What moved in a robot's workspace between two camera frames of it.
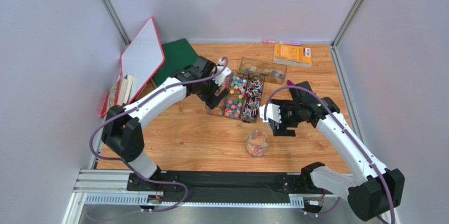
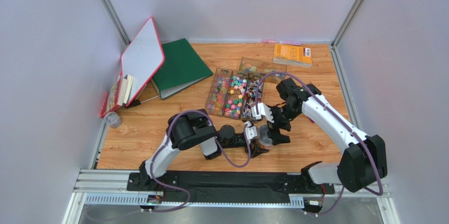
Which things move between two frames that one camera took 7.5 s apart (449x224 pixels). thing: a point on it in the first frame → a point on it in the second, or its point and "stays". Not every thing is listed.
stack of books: x=119 y=95 stays
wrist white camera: x=219 y=80 → x=251 y=131
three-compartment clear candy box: x=244 y=100 stays
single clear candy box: x=276 y=72 stays
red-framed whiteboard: x=143 y=57 stays
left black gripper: x=211 y=99 → x=255 y=151
